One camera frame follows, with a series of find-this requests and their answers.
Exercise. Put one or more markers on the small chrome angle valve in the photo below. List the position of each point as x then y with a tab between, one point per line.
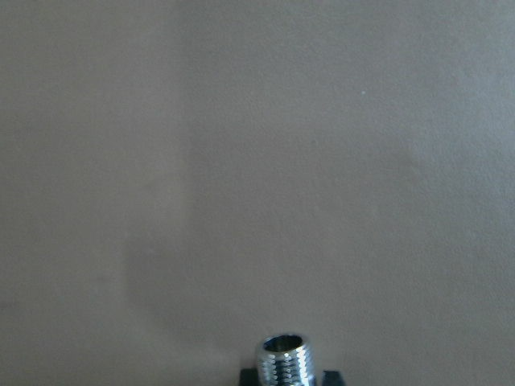
285	359

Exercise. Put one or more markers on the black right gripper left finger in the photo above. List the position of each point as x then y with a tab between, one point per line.
248	377

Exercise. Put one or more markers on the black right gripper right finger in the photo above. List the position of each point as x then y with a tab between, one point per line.
333	378

